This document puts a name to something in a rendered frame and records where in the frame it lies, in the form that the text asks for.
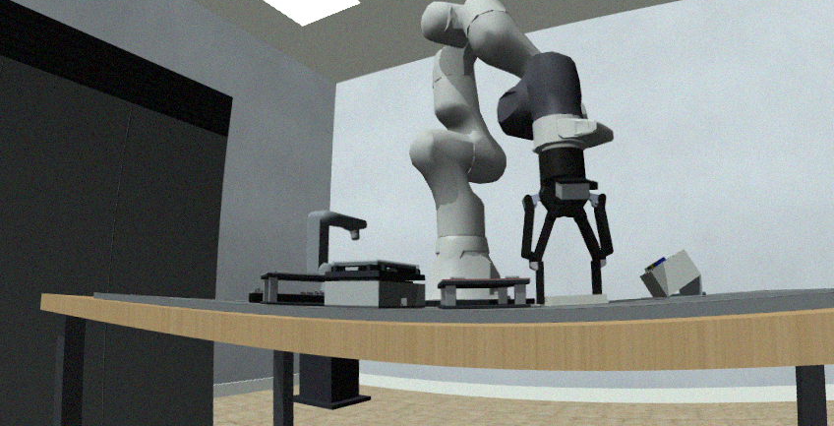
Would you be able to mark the white operator button panel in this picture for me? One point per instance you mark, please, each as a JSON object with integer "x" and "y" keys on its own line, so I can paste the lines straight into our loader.
{"x": 676, "y": 274}

